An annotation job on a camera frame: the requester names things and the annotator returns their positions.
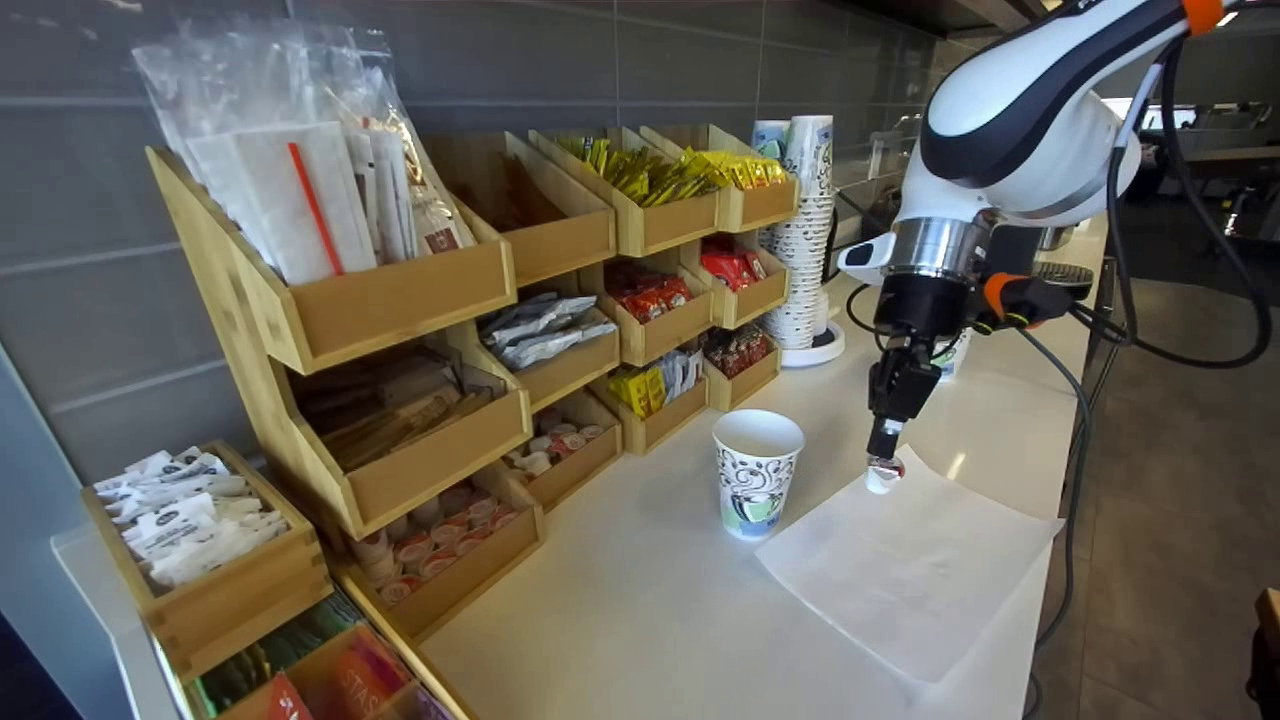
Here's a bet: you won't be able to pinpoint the clear plastic bag of straws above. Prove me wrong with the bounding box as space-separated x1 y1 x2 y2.
128 14 481 291

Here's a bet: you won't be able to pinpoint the small wooden box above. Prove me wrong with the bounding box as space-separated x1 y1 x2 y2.
83 440 335 678

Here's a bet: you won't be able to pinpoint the pile of red creamer cups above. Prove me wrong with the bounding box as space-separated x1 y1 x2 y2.
700 321 779 385

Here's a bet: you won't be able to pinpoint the pile of large red packets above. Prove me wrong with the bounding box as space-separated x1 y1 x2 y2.
698 232 763 295

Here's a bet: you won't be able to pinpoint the pile of white sachets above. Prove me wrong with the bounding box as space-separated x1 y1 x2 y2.
92 445 296 594

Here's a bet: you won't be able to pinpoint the pile of small red packets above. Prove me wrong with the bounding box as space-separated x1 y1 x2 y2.
606 260 698 322

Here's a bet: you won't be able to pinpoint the stack of patterned paper cups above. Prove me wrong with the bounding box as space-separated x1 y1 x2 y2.
773 112 843 357
747 116 795 183

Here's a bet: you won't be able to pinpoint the pile of green yellow packets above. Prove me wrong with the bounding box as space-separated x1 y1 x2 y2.
557 131 712 210

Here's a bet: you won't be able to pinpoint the pile of orange packets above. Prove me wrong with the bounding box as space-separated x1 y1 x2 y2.
253 633 418 720

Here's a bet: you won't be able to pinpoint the pile of brown packets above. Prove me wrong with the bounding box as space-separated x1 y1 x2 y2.
299 346 512 470

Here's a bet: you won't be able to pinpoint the black wrist camera orange plug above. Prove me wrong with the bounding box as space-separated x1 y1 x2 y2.
976 267 1090 330

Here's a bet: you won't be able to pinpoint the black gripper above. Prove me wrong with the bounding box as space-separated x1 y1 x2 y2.
862 270 983 470

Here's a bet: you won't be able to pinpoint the wooden condiment organizer shelf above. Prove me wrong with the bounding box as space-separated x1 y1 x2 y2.
142 120 810 642

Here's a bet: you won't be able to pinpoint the low wooden tray box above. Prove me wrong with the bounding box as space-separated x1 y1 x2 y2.
150 585 474 720

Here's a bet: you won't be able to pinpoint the pile of pale creamer cups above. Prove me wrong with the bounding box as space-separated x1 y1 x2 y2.
507 405 616 488

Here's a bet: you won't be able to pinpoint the pile of grey white packets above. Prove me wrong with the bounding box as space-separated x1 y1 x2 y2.
481 288 626 376

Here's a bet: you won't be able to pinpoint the long black robot cable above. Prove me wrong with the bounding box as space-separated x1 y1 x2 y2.
1011 36 1277 720

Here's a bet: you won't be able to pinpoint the yellow tea packets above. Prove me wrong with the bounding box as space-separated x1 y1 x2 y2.
606 362 673 419

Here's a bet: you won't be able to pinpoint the pile of pink creamer cups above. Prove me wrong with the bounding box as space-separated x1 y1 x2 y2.
357 477 527 594

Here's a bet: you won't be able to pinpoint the white blue packets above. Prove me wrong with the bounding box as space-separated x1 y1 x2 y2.
655 345 710 405

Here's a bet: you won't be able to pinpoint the white paper napkin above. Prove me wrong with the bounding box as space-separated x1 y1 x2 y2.
752 440 1068 701

